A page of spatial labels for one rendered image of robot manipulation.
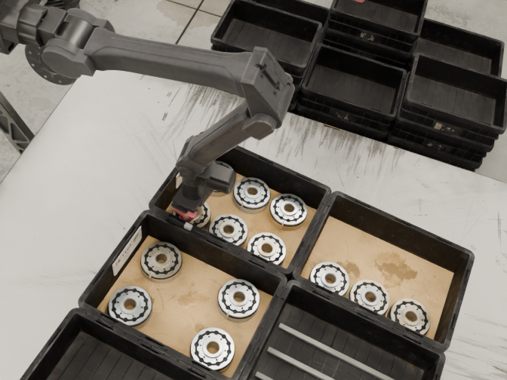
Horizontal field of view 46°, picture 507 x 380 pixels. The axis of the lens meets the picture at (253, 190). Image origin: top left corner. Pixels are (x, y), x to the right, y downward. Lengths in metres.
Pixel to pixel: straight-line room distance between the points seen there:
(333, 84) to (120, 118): 1.06
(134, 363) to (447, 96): 1.75
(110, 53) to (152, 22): 2.36
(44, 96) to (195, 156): 1.85
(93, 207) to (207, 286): 0.47
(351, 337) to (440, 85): 1.45
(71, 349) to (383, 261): 0.82
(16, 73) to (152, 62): 2.20
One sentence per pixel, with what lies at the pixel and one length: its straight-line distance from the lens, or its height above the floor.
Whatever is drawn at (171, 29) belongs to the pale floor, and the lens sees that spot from 3.42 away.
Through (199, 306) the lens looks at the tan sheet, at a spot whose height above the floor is 0.83.
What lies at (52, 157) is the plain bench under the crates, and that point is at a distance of 1.95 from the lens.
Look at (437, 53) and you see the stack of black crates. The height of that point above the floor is 0.38.
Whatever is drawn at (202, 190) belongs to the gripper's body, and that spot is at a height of 0.99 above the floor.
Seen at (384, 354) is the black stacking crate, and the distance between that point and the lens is 1.56.
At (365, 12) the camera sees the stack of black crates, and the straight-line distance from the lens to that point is 2.94.
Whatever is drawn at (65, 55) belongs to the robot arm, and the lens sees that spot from 1.13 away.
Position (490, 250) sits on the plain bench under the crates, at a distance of 1.99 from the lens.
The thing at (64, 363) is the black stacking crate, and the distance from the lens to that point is 1.49.
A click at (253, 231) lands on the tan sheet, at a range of 1.63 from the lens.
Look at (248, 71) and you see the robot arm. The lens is 0.99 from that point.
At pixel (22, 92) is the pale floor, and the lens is 3.13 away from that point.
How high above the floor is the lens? 2.21
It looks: 54 degrees down
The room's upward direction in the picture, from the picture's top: 12 degrees clockwise
